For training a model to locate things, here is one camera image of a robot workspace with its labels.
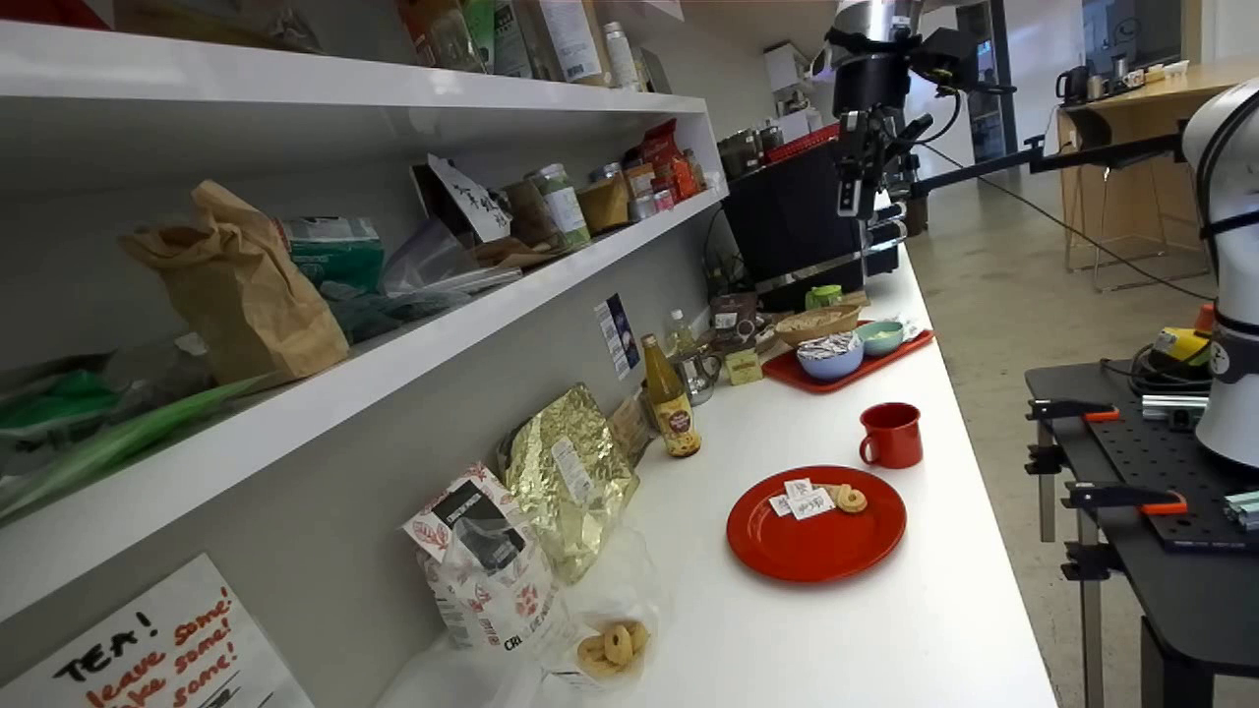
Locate yellow sauce bottle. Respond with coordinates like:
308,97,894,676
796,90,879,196
643,333,699,455

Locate red round plate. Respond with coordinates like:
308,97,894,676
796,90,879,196
723,462,909,584

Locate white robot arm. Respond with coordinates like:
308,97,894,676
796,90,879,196
825,9,1259,469

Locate white patterned coffee bag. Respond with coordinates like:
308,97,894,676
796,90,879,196
400,462,557,653

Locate handwritten tea sign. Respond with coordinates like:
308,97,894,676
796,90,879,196
0,553,313,708

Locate cookies in plastic bag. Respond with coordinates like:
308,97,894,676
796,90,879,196
557,600,657,679

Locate red enamel mug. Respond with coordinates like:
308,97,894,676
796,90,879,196
856,402,921,469

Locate white wall shelf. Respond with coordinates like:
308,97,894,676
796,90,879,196
0,19,723,617

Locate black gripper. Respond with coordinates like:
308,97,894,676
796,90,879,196
825,23,918,216

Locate brown paper bag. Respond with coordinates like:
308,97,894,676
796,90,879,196
123,179,351,380

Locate white sachets on plate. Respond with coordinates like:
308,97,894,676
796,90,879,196
770,478,834,519

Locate gold foil bag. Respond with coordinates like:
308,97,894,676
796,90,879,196
502,389,639,582

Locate green plastic bag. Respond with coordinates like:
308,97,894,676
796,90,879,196
0,351,289,527

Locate red rectangular tray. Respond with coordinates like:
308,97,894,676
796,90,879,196
763,331,931,393

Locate glass jar on shelf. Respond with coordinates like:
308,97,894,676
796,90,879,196
539,160,591,251

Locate teal small bowl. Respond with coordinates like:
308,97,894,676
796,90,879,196
856,317,904,358

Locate orange handled clamp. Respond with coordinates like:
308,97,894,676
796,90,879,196
1060,478,1197,521

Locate wooden desk in background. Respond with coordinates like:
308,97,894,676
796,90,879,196
1060,63,1259,272

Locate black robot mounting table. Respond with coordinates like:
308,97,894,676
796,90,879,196
1023,358,1259,708

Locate cookie on red plate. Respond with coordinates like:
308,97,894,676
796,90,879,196
825,482,871,514

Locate blue white bowl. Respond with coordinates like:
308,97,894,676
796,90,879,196
796,331,866,380

